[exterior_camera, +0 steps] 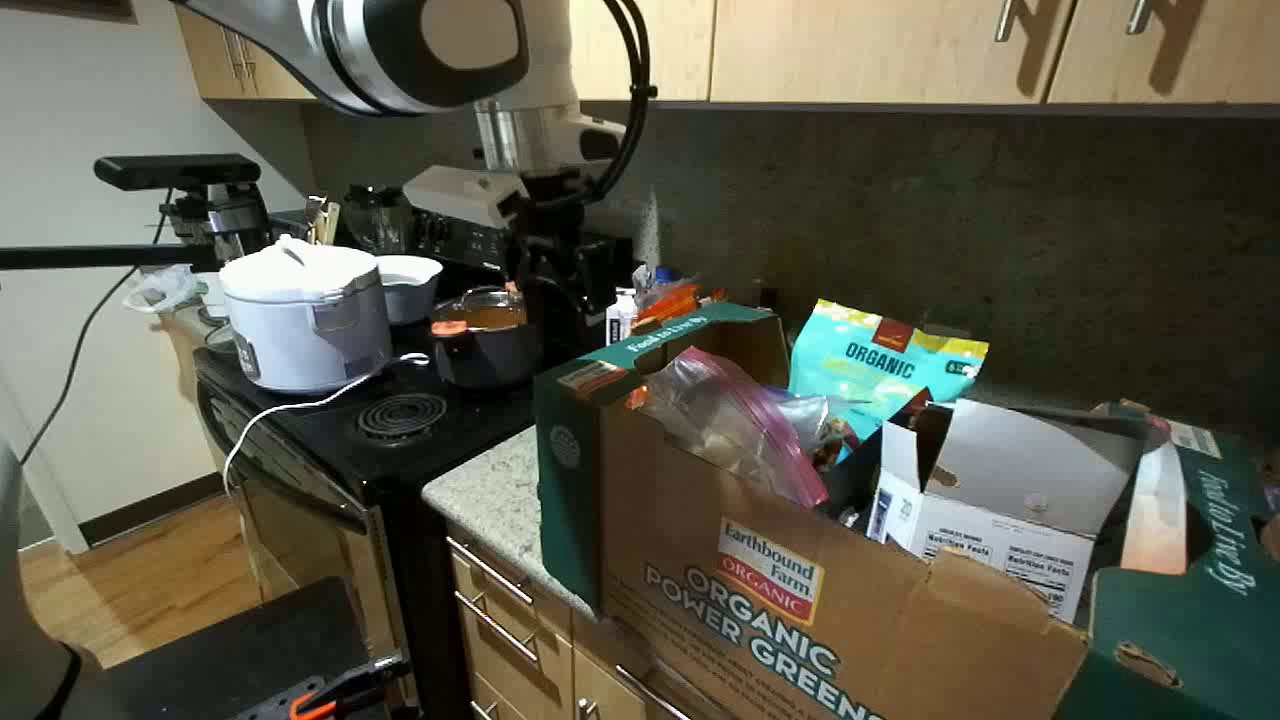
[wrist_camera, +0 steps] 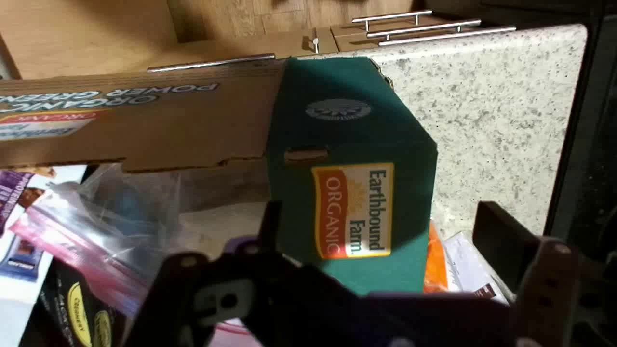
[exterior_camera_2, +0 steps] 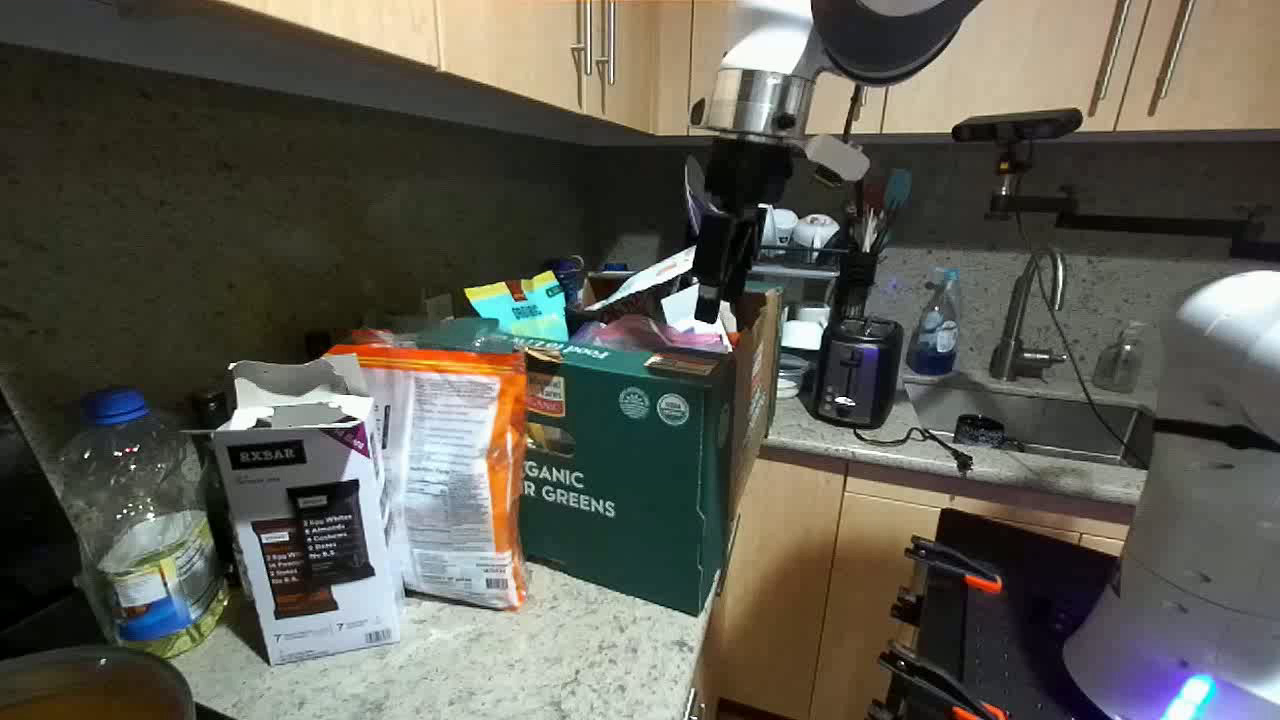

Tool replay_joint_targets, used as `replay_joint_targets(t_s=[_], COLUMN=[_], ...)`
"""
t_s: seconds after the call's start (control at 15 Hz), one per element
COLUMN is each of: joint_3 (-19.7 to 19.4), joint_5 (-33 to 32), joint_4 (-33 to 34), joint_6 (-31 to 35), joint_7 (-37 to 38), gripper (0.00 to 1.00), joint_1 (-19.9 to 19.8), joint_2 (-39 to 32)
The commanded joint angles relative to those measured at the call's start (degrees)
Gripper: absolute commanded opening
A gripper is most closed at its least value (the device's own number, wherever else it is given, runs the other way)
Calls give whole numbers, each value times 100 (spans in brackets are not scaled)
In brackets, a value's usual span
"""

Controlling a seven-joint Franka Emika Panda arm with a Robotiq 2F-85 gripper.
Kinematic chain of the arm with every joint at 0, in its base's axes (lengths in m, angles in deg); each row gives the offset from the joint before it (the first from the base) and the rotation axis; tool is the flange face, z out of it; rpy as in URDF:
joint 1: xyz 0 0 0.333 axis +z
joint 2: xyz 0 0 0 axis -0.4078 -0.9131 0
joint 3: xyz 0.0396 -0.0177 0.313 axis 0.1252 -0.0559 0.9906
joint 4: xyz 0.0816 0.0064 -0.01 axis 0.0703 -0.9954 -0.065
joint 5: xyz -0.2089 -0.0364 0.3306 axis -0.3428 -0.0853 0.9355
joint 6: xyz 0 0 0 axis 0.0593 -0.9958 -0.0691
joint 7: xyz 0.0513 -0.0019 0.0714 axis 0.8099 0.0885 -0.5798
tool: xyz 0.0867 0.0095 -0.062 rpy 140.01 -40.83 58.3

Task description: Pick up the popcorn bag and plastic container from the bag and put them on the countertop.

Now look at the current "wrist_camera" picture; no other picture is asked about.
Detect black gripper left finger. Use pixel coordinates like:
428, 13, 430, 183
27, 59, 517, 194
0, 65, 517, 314
124, 198, 388, 347

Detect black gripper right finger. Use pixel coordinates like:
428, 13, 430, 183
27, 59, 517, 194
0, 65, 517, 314
473, 198, 585, 347

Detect clear zip popcorn bag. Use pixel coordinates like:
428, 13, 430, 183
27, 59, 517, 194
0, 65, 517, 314
8, 161, 189, 317

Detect black bag yellow ovals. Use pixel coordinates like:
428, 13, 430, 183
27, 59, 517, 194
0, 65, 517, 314
39, 258, 151, 347

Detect white RXBAR box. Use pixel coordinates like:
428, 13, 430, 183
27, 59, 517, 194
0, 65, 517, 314
446, 229, 511, 304

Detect black stove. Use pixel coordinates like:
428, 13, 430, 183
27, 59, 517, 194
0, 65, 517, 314
544, 0, 617, 258

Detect green cardboard produce box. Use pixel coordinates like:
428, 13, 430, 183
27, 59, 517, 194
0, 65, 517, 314
0, 55, 440, 296

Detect wooden lower cabinets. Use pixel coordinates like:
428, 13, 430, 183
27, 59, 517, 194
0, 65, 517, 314
0, 0, 452, 84

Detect silver drawer handle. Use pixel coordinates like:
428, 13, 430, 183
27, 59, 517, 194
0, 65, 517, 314
351, 7, 434, 26
378, 24, 519, 48
365, 17, 484, 38

